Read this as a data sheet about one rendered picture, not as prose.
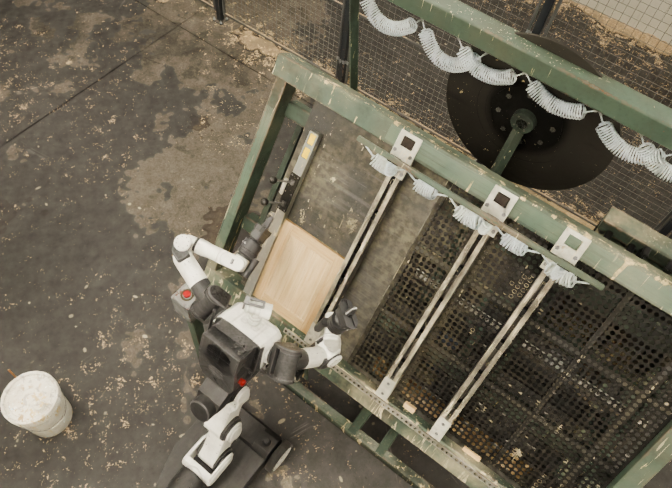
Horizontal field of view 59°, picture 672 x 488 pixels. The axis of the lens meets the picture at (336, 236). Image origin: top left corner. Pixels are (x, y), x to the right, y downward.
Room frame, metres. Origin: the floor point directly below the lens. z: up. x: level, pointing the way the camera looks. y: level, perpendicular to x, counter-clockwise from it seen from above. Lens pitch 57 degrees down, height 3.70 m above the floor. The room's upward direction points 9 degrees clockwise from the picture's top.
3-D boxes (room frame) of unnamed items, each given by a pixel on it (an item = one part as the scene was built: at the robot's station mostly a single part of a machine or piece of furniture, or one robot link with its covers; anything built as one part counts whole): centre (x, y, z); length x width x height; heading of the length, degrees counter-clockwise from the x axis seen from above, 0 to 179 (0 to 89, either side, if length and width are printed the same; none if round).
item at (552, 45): (1.96, -0.74, 1.85); 0.80 x 0.06 x 0.80; 60
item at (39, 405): (0.85, 1.53, 0.24); 0.32 x 0.30 x 0.47; 61
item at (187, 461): (0.69, 0.50, 0.28); 0.21 x 0.20 x 0.13; 150
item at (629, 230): (1.36, -1.38, 1.38); 0.70 x 0.15 x 0.85; 60
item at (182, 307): (1.32, 0.70, 0.84); 0.12 x 0.12 x 0.18; 60
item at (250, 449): (0.71, 0.49, 0.19); 0.64 x 0.52 x 0.33; 150
